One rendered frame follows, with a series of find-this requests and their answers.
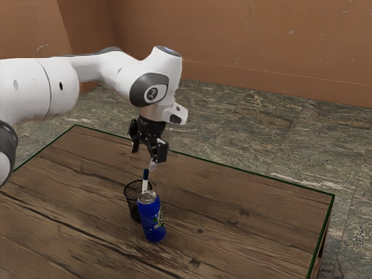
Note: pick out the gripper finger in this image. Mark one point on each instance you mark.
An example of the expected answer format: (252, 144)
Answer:
(160, 151)
(135, 145)

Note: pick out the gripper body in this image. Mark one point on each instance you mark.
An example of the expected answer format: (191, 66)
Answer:
(150, 127)

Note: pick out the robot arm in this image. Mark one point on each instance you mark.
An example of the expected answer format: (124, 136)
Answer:
(87, 69)

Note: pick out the white pen with blue cap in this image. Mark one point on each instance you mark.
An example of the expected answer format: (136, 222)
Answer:
(144, 180)

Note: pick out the black mesh pen holder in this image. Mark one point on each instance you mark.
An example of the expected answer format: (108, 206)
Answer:
(132, 200)

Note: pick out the blue drink can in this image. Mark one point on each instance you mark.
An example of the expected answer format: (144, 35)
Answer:
(151, 216)

